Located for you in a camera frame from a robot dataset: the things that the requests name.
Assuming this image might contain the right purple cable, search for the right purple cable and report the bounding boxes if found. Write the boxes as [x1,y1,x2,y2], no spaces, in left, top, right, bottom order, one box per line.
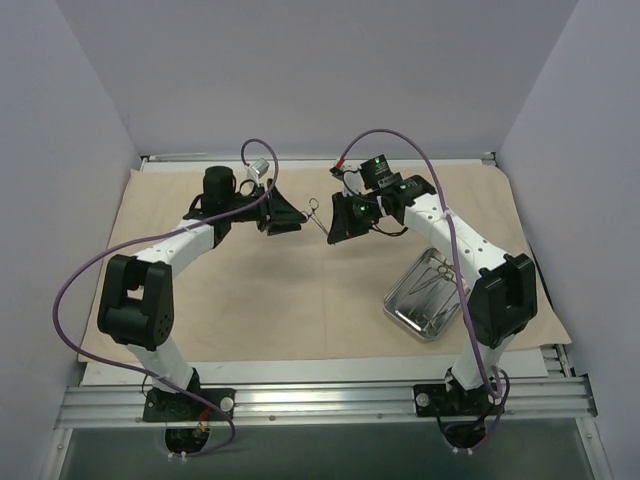
[337,128,511,454]

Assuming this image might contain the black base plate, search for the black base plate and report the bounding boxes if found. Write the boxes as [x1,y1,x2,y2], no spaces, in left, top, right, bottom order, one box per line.
[412,381,499,418]
[142,387,236,423]

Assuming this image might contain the steel surgical scissors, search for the steel surgical scissors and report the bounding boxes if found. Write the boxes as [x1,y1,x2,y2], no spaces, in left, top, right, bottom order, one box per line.
[408,261,457,298]

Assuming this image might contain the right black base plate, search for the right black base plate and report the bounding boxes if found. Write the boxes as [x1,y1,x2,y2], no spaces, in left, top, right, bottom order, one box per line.
[412,381,499,418]

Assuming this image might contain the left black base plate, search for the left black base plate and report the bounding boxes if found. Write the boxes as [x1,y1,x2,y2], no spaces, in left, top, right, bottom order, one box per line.
[142,387,236,423]

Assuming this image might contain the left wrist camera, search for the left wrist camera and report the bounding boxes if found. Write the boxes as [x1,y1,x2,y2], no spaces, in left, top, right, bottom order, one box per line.
[246,159,269,182]

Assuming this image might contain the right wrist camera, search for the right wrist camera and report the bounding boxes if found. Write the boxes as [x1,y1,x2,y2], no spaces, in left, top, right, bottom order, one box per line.
[330,155,402,192]

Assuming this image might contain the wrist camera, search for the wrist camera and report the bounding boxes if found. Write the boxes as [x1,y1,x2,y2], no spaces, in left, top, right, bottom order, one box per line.
[246,159,269,182]
[330,155,402,192]

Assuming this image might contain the front aluminium rail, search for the front aluminium rail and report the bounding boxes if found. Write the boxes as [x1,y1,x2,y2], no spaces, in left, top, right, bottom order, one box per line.
[57,377,597,429]

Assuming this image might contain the purple cable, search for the purple cable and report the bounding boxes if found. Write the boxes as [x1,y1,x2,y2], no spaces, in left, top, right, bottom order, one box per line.
[337,128,511,454]
[52,138,280,457]

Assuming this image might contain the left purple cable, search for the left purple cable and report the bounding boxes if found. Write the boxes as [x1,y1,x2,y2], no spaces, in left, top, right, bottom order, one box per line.
[52,138,280,457]

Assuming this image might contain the steel surgical forceps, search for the steel surgical forceps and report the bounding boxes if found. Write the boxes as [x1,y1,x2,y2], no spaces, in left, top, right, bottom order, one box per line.
[302,197,329,237]

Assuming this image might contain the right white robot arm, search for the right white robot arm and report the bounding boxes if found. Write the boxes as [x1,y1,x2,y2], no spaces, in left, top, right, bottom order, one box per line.
[327,168,538,413]

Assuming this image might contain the metal instrument tray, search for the metal instrument tray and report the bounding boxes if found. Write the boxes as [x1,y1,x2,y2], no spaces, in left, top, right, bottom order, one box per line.
[383,247,460,342]

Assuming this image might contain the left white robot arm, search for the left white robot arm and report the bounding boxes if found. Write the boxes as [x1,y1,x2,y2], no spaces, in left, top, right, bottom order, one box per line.
[97,165,306,419]

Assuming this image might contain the back aluminium rail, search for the back aluminium rail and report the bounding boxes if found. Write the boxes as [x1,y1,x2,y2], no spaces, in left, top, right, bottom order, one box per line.
[141,152,207,162]

